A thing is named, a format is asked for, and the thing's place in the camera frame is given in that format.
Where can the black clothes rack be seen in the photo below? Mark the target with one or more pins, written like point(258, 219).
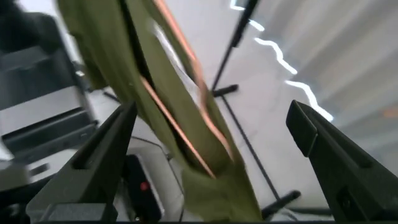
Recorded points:
point(225, 90)

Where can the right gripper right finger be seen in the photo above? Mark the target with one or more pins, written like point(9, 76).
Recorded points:
point(373, 199)

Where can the green long-sleeved shirt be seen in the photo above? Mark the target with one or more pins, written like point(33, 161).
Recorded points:
point(217, 199)

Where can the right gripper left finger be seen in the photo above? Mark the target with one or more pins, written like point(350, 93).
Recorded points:
point(77, 193)

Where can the white curtain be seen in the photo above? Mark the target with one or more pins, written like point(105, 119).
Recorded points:
point(342, 46)

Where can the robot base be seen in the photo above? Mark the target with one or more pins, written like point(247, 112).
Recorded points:
point(40, 109)

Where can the pink clothes hanger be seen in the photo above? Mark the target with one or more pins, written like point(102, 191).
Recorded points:
point(199, 74)

